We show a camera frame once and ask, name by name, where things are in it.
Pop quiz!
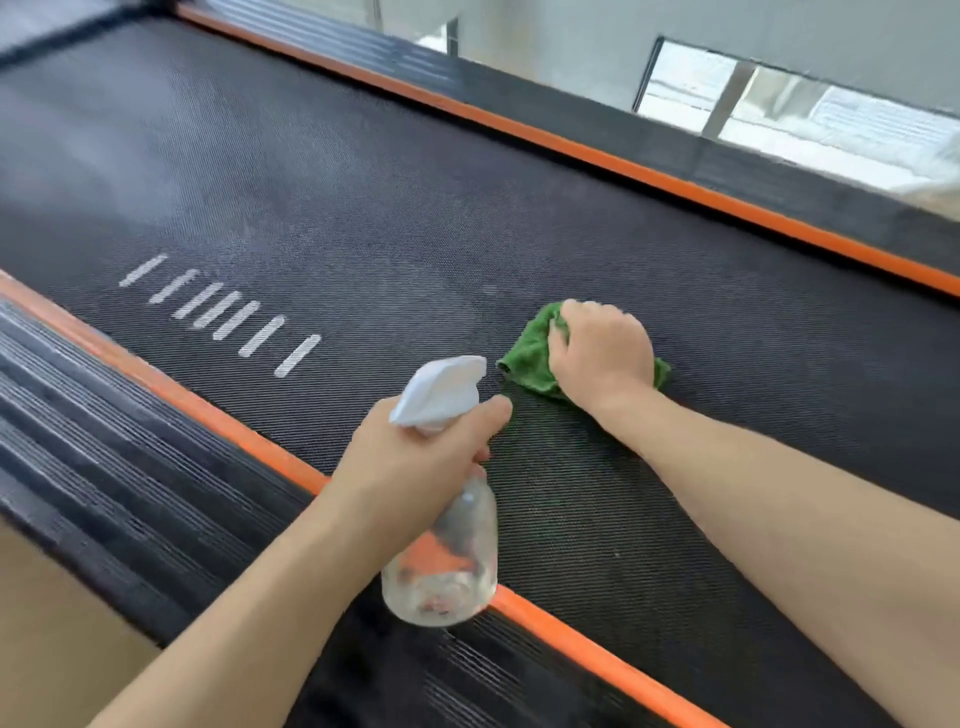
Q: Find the black-framed low window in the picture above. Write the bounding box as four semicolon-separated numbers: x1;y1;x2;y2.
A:
632;35;960;200

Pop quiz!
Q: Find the person's left hand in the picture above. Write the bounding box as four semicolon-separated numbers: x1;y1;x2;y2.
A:
322;393;515;571

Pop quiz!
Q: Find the green cloth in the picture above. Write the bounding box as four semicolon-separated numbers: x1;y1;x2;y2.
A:
496;301;673;401

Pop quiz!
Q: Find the grey metal bracket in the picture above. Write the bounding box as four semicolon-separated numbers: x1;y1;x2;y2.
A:
369;0;460;58

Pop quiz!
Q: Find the black orange-striped treadmill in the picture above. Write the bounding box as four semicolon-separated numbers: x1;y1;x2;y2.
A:
0;0;960;728

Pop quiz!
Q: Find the person's left forearm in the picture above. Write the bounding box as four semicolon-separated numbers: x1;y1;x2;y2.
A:
86;494;384;728

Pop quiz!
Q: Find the person's right hand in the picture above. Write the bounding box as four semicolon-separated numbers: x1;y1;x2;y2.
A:
547;298;658;429

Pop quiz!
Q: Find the grey metal post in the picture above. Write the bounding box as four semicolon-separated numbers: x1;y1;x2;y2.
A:
701;59;759;140

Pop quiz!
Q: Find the person's right forearm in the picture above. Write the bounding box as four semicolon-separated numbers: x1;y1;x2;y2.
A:
599;382;960;728

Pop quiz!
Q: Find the clear spray bottle white trigger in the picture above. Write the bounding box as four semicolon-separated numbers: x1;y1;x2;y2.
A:
380;354;500;628

